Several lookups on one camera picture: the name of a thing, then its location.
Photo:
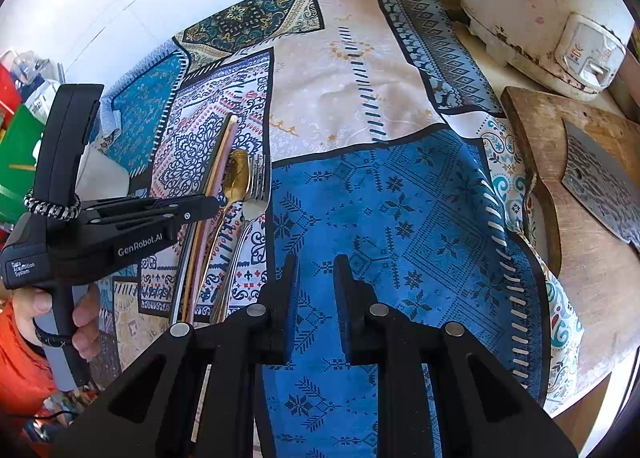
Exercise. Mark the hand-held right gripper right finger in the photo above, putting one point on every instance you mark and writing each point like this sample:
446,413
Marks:
345,308

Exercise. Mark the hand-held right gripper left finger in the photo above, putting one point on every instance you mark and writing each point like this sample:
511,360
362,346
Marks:
287,308

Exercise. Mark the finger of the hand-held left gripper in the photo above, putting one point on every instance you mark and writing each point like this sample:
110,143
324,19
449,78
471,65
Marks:
165,210

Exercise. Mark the white ribbed cup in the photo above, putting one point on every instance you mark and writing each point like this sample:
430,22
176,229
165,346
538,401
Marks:
107,172

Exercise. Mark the gold spoon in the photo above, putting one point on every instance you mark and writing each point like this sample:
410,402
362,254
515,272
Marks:
239,177

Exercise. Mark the person's left hand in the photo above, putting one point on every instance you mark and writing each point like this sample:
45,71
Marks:
85,323

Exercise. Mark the green box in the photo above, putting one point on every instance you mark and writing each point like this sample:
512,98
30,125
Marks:
20,162

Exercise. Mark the patterned tablecloth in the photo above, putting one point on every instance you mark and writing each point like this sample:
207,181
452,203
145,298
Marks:
400,198

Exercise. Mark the white and blue bag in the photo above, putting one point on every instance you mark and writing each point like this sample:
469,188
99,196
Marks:
42,90

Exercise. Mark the wooden cutting board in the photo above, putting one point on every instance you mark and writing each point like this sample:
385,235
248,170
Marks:
590,263

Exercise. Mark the steel cleaver blade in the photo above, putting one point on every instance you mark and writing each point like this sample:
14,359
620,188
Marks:
600,182

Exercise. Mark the white rice cooker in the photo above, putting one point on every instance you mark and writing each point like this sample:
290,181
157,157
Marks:
525,2

